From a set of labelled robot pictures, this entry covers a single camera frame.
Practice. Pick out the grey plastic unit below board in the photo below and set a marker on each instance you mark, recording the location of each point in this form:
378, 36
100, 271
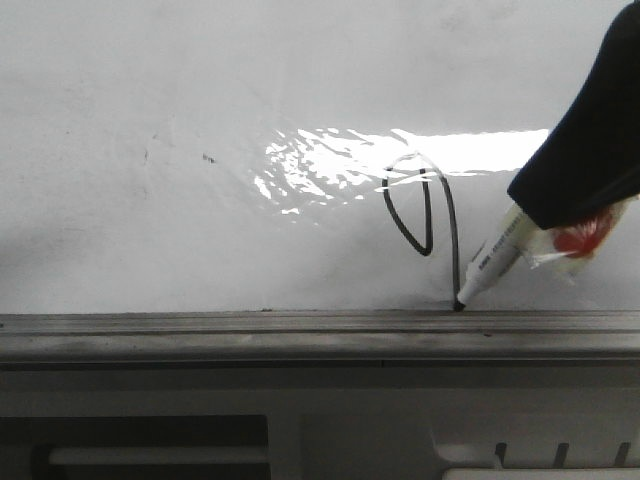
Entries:
418, 422

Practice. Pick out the red magnet taped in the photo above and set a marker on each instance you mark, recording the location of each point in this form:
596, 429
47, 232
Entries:
566, 250

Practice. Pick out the white whiteboard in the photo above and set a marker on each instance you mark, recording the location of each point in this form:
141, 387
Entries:
234, 155

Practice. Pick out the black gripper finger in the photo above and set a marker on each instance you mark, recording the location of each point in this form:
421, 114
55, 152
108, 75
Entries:
591, 159

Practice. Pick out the white whiteboard marker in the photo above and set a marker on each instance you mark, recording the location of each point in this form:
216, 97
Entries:
496, 256

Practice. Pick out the grey metal whiteboard tray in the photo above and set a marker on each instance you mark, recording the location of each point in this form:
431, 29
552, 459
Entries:
317, 336

